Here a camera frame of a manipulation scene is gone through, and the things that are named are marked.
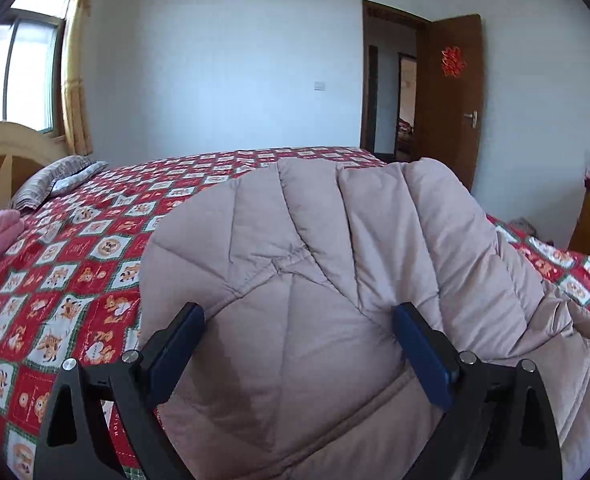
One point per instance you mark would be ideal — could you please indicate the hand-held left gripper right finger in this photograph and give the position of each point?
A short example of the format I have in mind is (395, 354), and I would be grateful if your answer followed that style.
(425, 355)

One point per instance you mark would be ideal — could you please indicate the yellow curtain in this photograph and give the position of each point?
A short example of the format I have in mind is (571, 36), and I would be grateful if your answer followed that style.
(77, 85)

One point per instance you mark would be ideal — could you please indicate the red paper door decoration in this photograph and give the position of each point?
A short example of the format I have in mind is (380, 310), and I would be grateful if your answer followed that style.
(453, 61)

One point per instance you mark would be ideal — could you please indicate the striped pillow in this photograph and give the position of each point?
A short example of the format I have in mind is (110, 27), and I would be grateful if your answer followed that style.
(55, 180)

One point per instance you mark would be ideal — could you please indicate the grey-pink puffer jacket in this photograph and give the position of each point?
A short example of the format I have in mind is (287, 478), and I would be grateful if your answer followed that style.
(325, 260)

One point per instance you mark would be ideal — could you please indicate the cream wooden headboard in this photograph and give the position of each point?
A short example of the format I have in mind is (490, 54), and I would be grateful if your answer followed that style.
(5, 140)

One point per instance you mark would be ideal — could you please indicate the window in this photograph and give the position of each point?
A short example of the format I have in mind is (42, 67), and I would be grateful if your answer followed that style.
(30, 70)

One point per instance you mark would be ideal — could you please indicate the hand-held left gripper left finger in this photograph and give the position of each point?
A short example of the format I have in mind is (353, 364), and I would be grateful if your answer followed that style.
(175, 355)

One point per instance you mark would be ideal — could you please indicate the red patterned bedspread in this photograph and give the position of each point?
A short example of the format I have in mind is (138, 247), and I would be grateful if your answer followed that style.
(75, 270)

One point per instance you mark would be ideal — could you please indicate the brown wooden door frame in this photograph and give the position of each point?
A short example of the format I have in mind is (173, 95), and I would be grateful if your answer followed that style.
(366, 85)

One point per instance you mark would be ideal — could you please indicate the white wall switch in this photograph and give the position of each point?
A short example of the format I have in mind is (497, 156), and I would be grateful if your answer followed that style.
(320, 85)

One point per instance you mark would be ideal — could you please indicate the grey cloth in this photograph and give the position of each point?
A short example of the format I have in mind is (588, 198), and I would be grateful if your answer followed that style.
(522, 226)

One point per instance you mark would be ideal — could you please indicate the brown wooden door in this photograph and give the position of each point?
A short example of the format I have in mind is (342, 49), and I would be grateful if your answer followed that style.
(450, 135)

